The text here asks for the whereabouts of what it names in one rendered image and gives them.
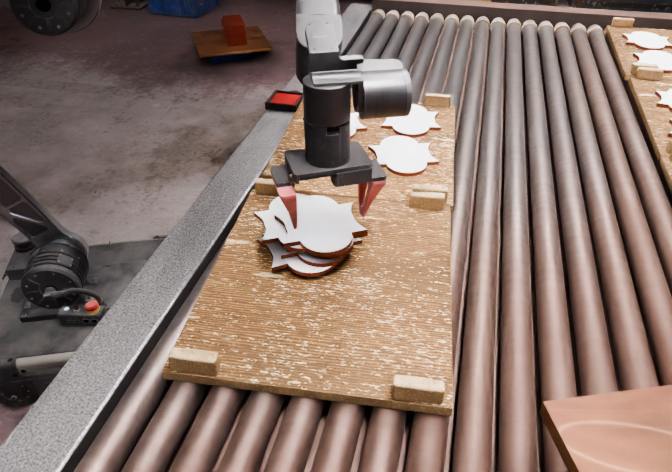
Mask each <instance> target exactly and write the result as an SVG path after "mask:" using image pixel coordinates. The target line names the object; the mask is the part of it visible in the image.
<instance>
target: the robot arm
mask: <svg viewBox="0 0 672 472"><path fill-rule="evenodd" d="M342 42H343V25H342V15H341V14H340V3H339V2H338V0H296V76H297V79H298V80H299V82H300V83H301V84H303V104H304V130H305V148H303V149H296V150H289V151H286V152H285V153H284V154H285V163H286V164H283V165H276V166H272V167H271V168H270V169H271V176H272V179H273V182H274V184H275V187H276V189H277V192H278V194H279V197H280V199H281V201H282V203H283V204H284V206H285V207H286V209H287V211H288V212H289V216H290V219H291V222H292V225H293V228H294V229H297V196H296V193H295V191H294V188H293V186H292V180H291V178H290V176H289V174H292V179H293V181H294V183H296V184H300V181H303V180H309V179H316V178H322V177H329V176H331V182H332V183H333V185H334V186H335V187H341V186H348V185H354V184H358V202H359V212H360V214H361V216H362V217H365V215H366V213H367V211H368V209H369V207H370V205H371V203H372V202H373V201H374V199H375V198H376V197H377V195H378V194H379V193H380V191H381V190H382V189H383V187H384V186H385V185H386V180H387V174H386V172H385V171H384V170H383V168H382V167H381V165H380V164H379V162H378V161H377V160H376V159H372V157H369V156H368V155H367V153H366V152H365V151H364V149H363V148H362V146H361V145H360V143H359V142H357V141H353V142H350V117H351V88H352V98H353V106H354V110H355V112H358V114H359V117H360V119H361V120H363V119H376V118H388V117H401V116H408V115H409V114H410V111H411V106H412V85H411V79H410V75H409V73H408V71H407V69H404V67H403V64H402V62H401V61H399V60H397V59H364V58H363V55H347V56H342V55H341V52H342ZM367 184H368V189H367V193H366V188H367ZM365 194H366V196H365Z"/></svg>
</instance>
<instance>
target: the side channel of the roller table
mask: <svg viewBox="0 0 672 472"><path fill-rule="evenodd" d="M377 9H382V10H383V11H384V12H385V16H386V14H387V13H388V12H389V11H391V10H396V11H397V12H398V13H399V15H400V16H401V15H402V14H403V13H404V12H406V11H410V12H412V13H413V14H414V19H415V17H416V15H418V14H419V13H420V12H425V13H427V14H428V16H429V20H430V18H431V16H433V15H434V14H435V13H440V14H442V16H443V18H444V21H445V19H446V18H447V17H448V16H449V15H451V14H455V15H456V16H457V17H458V19H459V23H460V20H461V19H462V18H463V17H464V16H466V15H470V16H472V17H473V19H474V26H475V22H476V21H477V19H478V18H479V17H481V16H485V17H487V18H488V20H489V22H490V24H491V22H492V21H493V20H494V19H495V18H498V17H500V18H502V19H503V20H504V22H505V24H506V25H507V23H508V21H509V20H511V19H518V20H519V22H520V23H521V29H522V26H523V23H524V22H525V21H527V20H533V21H534V22H535V23H536V24H537V28H538V26H539V24H540V23H541V22H543V21H549V22H550V23H551V24H552V25H553V28H554V27H555V25H556V24H557V23H559V22H565V23H566V24H567V25H568V26H569V28H570V29H571V27H572V26H573V25H574V24H576V23H581V24H582V25H583V26H585V28H586V30H587V29H588V27H589V26H591V25H593V24H597V25H599V26H600V27H601V28H602V30H603V31H604V29H605V28H606V27H607V25H610V26H611V24H612V20H613V17H620V18H633V19H634V20H635V21H634V23H633V27H636V28H649V29H665V30H672V14H662V13H647V12H631V11H616V10H601V9H586V8H571V7H556V6H541V5H526V4H511V3H496V2H480V1H465V0H372V12H373V11H375V10H377Z"/></svg>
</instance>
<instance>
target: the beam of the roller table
mask: <svg viewBox="0 0 672 472"><path fill-rule="evenodd" d="M371 13H372V5H369V4H354V3H352V4H351V5H350V6H349V7H348V8H347V10H346V11H345V12H344V14H343V15H342V25H343V42H342V52H341V55H342V56H345V55H346V54H347V52H348V51H349V49H350V48H351V46H352V45H353V43H354V42H355V40H356V39H357V37H358V36H359V34H360V33H361V31H362V29H363V28H364V26H365V25H366V23H367V22H368V20H369V18H370V15H371ZM295 113H296V112H288V111H279V110H270V109H267V111H266V112H265V113H264V114H263V116H262V117H261V118H260V119H259V121H258V122H257V123H256V125H255V126H254V127H253V128H252V130H251V131H250V132H249V133H248V135H247V136H246V137H245V138H244V140H243V141H242V142H241V143H240V145H239V146H238V147H237V149H236V150H235V151H234V152H233V154H232V155H231V156H230V157H229V159H228V160H227V161H226V162H225V164H224V165H223V166H222V167H221V169H220V170H219V171H218V172H217V174H216V175H215V176H214V178H213V179H212V180H211V181H210V183H209V184H208V185H207V186H206V188H205V189H204V190H203V191H202V193H201V194H200V195H199V196H198V198H197V199H196V200H195V201H194V203H193V204H192V205H191V207H190V208H189V209H188V210H187V212H186V213H185V214H184V215H183V217H182V218H181V219H180V220H179V222H178V223H177V224H176V225H175V227H174V228H173V229H172V230H171V232H170V233H169V234H168V236H167V237H166V238H165V239H164V241H163V242H162V243H161V244H160V246H159V247H158V248H157V249H156V251H155V252H154V253H153V254H152V256H151V257H150V258H149V260H148V261H147V262H146V263H145V265H144V266H143V267H142V268H141V270H140V271H139V272H138V273H137V275H136V276H135V277H134V278H133V280H132V281H131V282H130V283H129V285H128V286H127V287H126V289H125V290H124V291H123V292H122V294H121V295H120V296H119V297H118V299H117V300H116V301H115V302H114V304H113V305H112V306H111V307H110V309H109V310H108V311H107V312H106V314H105V315H104V316H103V318H102V319H101V320H100V321H99V323H98V324H97V325H96V326H95V328H94V329H93V330H92V331H91V333H90V334H89V335H88V336H87V338H86V339H85V340H84V341H83V343H82V344H81V345H80V347H79V348H78V349H77V350H76V352H75V353H74V354H73V355H72V357H71V358H70V359H69V360H68V362H67V363H66V364H65V365H64V367H63V368H62V369H61V371H60V372H59V373H58V374H57V376H56V377H55V378H54V379H53V381H52V382H51V383H50V384H49V386H48V387H47V388H46V389H45V391H44V392H43V393H42V394H41V396H40V397H39V398H38V400H37V401H36V402H35V403H34V405H33V406H32V407H31V408H30V410H29V411H28V412H27V413H26V415H25V416H24V417H23V418H22V420H21V421H20V422H19V423H18V425H17V426H16V427H15V429H14V430H13V431H12V432H11V434H10V435H9V436H8V437H7V439H6V440H5V441H4V442H3V444H2V445H1V446H0V472H74V470H75V468H76V467H77V465H78V464H79V462H80V461H81V459H82V458H83V456H84V455H85V453H86V452H87V450H88V449H89V447H90V446H91V444H92V442H93V441H94V439H95V438H96V436H97V435H98V433H99V432H100V430H101V429H102V427H103V426H104V424H105V423H106V421H107V420H108V418H109V416H110V415H111V413H112V412H113V410H114V409H115V407H116V406H117V404H118V403H119V401H120V400H121V398H122V397H123V395H124V394H125V392H126V390H127V389H128V387H129V386H130V384H131V383H132V381H133V380H134V378H135V377H136V375H137V374H138V372H139V371H140V369H141V367H142V366H143V364H144V363H145V361H146V360H147V358H148V357H149V355H150V354H151V352H152V351H153V349H154V348H155V346H156V345H157V343H158V341H159V340H160V338H161V337H162V335H163V334H164V332H165V331H166V329H167V328H168V326H169V325H170V323H171V322H172V320H173V319H174V317H175V315H176V314H177V312H178V311H179V309H180V308H181V306H182V305H183V303H184V302H185V300H186V299H187V297H188V296H189V294H190V293H191V291H192V289H193V288H194V286H195V285H196V283H197V282H198V280H199V279H200V277H201V276H202V274H203V273H204V271H205V270H206V268H207V267H208V265H209V263H210V262H211V260H212V259H213V257H214V256H215V254H216V253H217V251H218V250H219V248H220V247H221V245H222V244H223V242H224V241H225V239H226V237H227V236H228V234H229V233H230V231H231V230H232V228H233V227H234V225H235V223H236V221H237V219H238V217H239V215H240V213H241V211H242V209H243V207H244V205H245V203H246V201H247V199H248V197H249V195H250V193H251V191H252V190H255V181H256V179H257V178H261V177H262V174H263V172H264V171H265V169H266V167H267V165H268V163H269V162H270V160H271V158H272V156H273V154H274V152H275V150H276V148H277V146H278V145H279V143H280V141H281V139H282V137H283V135H284V133H285V131H286V130H287V128H288V126H289V124H290V122H291V120H292V118H293V116H294V115H295Z"/></svg>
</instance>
